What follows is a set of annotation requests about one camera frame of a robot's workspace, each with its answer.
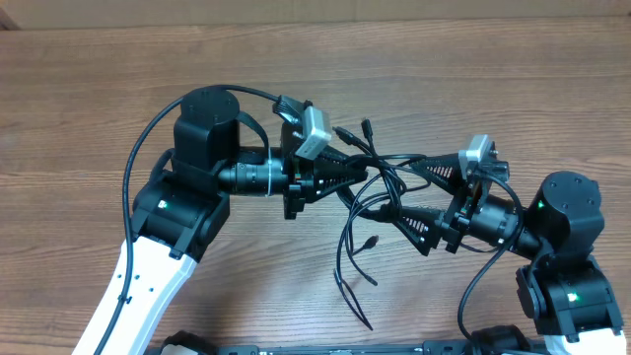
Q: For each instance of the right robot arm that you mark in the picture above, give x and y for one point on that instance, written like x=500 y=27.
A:
x=562 y=288

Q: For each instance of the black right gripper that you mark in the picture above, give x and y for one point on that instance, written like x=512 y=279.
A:
x=456 y=219

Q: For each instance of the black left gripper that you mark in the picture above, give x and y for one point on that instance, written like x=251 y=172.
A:
x=304 y=180

